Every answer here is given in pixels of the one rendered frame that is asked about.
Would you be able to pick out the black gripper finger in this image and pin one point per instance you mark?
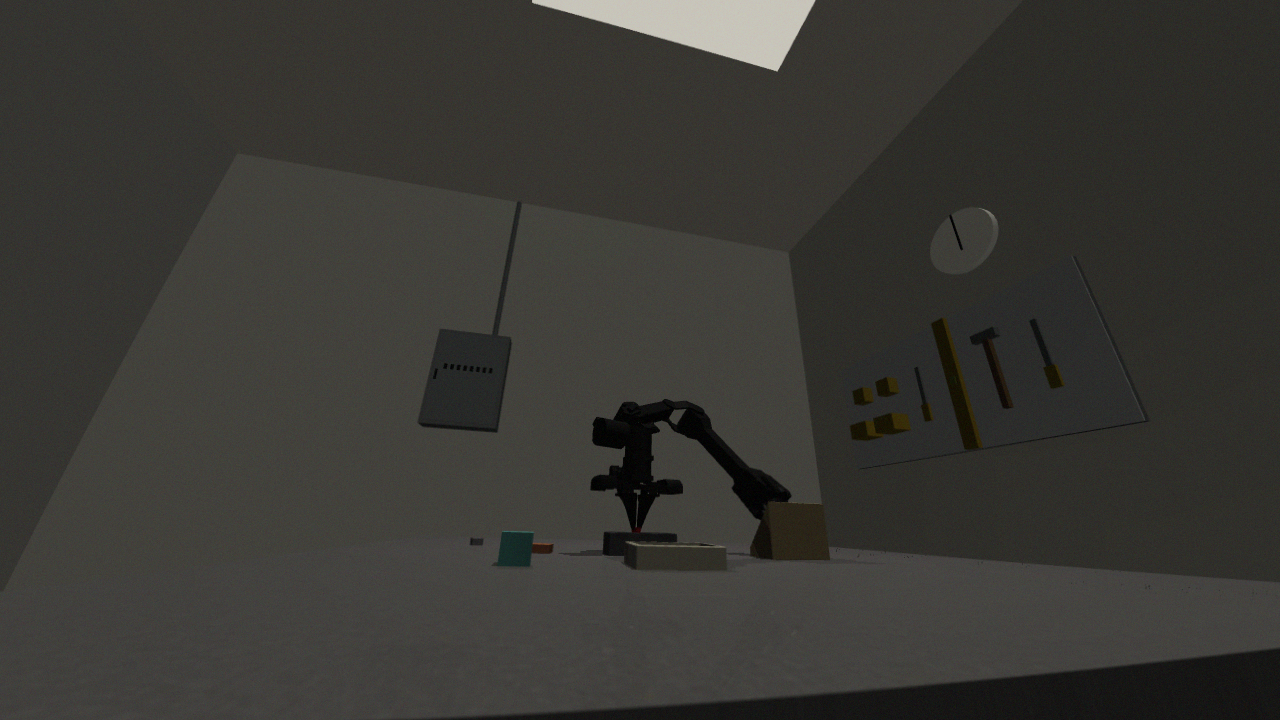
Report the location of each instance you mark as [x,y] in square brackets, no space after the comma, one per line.
[630,503]
[645,501]

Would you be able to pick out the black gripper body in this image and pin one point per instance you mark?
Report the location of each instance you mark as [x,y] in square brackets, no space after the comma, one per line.
[637,469]

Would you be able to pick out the teal rectangular block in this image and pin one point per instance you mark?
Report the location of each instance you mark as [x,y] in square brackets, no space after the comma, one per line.
[515,548]

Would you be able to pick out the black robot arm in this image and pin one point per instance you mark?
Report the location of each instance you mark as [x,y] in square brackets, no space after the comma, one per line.
[633,426]

